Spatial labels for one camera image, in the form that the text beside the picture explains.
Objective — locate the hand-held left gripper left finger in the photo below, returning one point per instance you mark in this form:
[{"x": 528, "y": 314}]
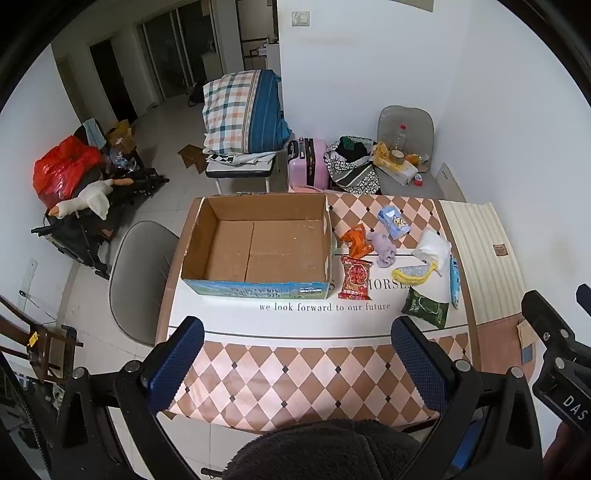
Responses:
[{"x": 178, "y": 364}]

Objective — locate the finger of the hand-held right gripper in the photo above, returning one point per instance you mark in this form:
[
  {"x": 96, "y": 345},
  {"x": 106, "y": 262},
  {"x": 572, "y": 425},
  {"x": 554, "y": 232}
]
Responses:
[
  {"x": 585, "y": 297},
  {"x": 547, "y": 323}
]

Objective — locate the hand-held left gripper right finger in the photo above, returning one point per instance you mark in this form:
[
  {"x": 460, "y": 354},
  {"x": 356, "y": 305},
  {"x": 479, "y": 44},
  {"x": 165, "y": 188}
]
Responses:
[{"x": 418, "y": 364}]

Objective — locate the green wipes packet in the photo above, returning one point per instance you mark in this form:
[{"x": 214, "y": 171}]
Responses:
[{"x": 425, "y": 307}]

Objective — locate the long blue packet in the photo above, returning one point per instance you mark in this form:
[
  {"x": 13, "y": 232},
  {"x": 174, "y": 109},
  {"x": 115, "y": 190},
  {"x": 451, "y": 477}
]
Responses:
[{"x": 455, "y": 281}]

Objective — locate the yellow-rimmed silver pouch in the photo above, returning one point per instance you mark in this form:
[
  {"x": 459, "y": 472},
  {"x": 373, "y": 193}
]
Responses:
[{"x": 413, "y": 273}]

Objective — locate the red snack packet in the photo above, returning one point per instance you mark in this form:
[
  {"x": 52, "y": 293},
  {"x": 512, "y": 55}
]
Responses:
[{"x": 355, "y": 277}]

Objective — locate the white plastic bag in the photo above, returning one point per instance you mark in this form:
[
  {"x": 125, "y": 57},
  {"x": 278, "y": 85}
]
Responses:
[{"x": 431, "y": 247}]

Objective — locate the purple plush sock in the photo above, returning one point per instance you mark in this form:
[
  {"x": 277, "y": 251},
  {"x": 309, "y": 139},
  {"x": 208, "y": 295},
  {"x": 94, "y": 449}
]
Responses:
[{"x": 383, "y": 247}]

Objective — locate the orange snack packet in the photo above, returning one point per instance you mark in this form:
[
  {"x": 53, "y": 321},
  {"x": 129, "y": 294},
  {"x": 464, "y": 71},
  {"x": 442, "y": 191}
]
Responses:
[{"x": 356, "y": 240}]

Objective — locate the blue cartoon tissue pack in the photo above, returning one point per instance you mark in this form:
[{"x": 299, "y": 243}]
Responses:
[{"x": 393, "y": 222}]

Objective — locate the person's right forearm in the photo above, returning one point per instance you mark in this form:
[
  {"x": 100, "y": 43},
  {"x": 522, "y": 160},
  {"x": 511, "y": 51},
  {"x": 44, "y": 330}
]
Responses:
[{"x": 568, "y": 450}]

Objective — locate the beige cardboard piece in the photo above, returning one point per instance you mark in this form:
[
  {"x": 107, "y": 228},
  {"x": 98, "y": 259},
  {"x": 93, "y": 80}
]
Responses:
[{"x": 525, "y": 332}]

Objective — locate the white striped mat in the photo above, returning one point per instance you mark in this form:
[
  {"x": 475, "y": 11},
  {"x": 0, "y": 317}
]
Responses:
[{"x": 480, "y": 258}]

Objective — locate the grey round-back chair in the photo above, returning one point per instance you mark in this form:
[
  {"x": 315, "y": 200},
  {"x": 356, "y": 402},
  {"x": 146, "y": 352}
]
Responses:
[{"x": 138, "y": 277}]

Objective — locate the checkered tablecloth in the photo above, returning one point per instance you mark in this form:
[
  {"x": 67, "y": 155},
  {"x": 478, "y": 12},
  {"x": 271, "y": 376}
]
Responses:
[{"x": 300, "y": 369}]

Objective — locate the person's dark fleece clothing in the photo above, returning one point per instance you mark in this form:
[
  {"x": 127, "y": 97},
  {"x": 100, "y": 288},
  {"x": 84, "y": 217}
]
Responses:
[{"x": 323, "y": 450}]

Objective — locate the wooden chair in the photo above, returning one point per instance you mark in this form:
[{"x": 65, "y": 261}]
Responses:
[{"x": 32, "y": 341}]

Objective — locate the black folded stroller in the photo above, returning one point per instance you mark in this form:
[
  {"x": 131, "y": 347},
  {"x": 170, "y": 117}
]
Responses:
[{"x": 78, "y": 235}]

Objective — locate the white leaning board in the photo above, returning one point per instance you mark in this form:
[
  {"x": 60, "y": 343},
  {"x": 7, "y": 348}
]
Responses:
[{"x": 450, "y": 182}]

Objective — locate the small red packet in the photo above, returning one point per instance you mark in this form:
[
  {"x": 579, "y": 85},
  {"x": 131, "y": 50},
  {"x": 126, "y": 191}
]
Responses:
[{"x": 418, "y": 180}]

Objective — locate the white goose plush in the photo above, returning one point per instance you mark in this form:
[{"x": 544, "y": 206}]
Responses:
[{"x": 92, "y": 196}]

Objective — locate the white tissue box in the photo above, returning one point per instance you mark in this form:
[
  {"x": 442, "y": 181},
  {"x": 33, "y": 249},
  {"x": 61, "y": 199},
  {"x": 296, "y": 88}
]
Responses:
[{"x": 405, "y": 171}]

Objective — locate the patterned tote bag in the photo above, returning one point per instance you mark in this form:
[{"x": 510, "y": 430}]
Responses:
[{"x": 353, "y": 173}]

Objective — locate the orange item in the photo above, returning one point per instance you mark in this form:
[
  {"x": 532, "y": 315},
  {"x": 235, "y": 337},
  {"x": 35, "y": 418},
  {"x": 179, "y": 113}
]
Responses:
[{"x": 414, "y": 159}]

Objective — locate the folding bench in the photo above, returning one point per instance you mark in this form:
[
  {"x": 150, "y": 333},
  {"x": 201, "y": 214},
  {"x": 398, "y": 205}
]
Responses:
[{"x": 240, "y": 168}]

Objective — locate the small brown cardboard box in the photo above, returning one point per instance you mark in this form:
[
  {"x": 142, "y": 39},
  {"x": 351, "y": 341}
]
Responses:
[{"x": 193, "y": 157}]

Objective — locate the pink cloth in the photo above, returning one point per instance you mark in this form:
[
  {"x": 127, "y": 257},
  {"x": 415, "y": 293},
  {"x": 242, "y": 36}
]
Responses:
[{"x": 304, "y": 189}]

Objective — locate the brown tape roll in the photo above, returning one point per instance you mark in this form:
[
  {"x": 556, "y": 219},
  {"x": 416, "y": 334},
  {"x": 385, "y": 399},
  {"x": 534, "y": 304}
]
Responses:
[{"x": 396, "y": 156}]

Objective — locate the yellow plastic bag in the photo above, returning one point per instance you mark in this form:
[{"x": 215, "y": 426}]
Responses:
[{"x": 381, "y": 154}]

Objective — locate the clear plastic bottle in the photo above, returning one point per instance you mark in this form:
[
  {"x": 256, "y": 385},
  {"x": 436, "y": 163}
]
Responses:
[{"x": 400, "y": 138}]

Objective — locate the red plastic bag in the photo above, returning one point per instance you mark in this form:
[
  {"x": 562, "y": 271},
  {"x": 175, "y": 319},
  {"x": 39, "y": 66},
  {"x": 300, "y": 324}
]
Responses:
[{"x": 64, "y": 166}]

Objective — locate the pink suitcase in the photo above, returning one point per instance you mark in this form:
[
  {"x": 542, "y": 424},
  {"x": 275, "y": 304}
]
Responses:
[{"x": 308, "y": 164}]

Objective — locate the tan cardboard box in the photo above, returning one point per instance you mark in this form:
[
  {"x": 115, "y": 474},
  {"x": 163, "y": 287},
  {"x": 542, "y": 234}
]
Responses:
[{"x": 121, "y": 136}]

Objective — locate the grey padded chair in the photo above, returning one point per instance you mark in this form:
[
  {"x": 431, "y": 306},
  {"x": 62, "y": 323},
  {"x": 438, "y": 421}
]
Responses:
[{"x": 406, "y": 117}]

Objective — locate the light blue cloth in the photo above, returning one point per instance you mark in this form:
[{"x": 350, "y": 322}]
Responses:
[{"x": 94, "y": 131}]

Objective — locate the plaid bedding bundle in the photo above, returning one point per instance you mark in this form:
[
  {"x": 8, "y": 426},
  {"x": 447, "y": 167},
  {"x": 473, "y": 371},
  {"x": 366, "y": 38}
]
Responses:
[{"x": 240, "y": 110}]

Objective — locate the wall light switch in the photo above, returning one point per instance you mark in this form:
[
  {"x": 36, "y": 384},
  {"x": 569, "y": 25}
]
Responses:
[{"x": 301, "y": 18}]

